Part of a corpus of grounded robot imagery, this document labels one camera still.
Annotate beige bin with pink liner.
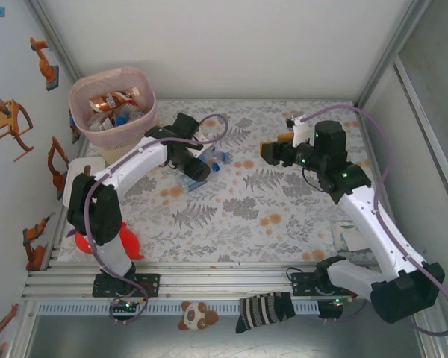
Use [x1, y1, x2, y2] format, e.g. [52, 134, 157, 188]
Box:
[68, 66, 160, 162]

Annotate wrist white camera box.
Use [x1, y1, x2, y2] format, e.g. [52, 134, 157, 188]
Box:
[189, 139, 214, 160]
[284, 115, 314, 147]

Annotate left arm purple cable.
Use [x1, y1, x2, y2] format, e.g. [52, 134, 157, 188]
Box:
[84, 113, 231, 299]

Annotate clear bottle light blue label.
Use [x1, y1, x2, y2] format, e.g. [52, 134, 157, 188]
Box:
[179, 163, 222, 192]

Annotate orange wall model piece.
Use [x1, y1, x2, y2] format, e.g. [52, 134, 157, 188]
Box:
[0, 304, 20, 355]

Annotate white green wipes pack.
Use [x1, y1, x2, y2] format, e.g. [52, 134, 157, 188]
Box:
[331, 221, 376, 258]

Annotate black striped sock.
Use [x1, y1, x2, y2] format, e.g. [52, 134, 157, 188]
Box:
[234, 292, 297, 334]

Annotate red shark plush toy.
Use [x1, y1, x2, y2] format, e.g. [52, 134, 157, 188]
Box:
[66, 222, 146, 261]

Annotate aluminium frame post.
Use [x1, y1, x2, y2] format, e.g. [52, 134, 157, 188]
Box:
[28, 0, 87, 98]
[354, 0, 433, 112]

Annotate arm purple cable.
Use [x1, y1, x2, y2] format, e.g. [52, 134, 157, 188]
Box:
[300, 104, 448, 336]
[84, 113, 231, 299]

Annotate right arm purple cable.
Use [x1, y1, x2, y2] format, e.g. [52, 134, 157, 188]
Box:
[300, 104, 448, 336]

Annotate clear bottle with blue cap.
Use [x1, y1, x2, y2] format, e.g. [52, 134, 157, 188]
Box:
[113, 107, 146, 126]

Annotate aluminium frame rail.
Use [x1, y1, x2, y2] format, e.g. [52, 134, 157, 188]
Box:
[20, 260, 434, 301]

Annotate floral tablecloth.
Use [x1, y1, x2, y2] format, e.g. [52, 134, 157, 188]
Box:
[61, 98, 382, 264]

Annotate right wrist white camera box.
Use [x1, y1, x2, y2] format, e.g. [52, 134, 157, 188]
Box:
[284, 115, 314, 147]

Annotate brown white bear plush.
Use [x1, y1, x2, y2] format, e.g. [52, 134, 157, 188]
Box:
[177, 300, 220, 332]

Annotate small circuit board green LED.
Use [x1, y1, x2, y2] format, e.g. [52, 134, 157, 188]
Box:
[318, 298, 361, 322]
[109, 297, 149, 326]

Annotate orange chair shaped wall model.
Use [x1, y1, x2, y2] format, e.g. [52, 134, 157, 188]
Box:
[0, 98, 35, 162]

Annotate copper brown label bottle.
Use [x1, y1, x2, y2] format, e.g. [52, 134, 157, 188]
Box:
[88, 87, 141, 113]

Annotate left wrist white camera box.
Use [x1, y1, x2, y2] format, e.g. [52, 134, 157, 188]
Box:
[189, 139, 214, 160]

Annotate orange blue wall model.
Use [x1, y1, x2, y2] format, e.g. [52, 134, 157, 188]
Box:
[67, 107, 82, 145]

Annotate white slotted cable duct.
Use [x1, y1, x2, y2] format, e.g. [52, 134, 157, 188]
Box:
[35, 300, 322, 317]

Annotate white tissue box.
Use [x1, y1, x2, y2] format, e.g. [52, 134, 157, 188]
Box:
[61, 156, 105, 206]

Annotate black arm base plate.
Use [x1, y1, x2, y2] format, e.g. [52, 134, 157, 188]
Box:
[92, 273, 161, 298]
[289, 271, 322, 298]

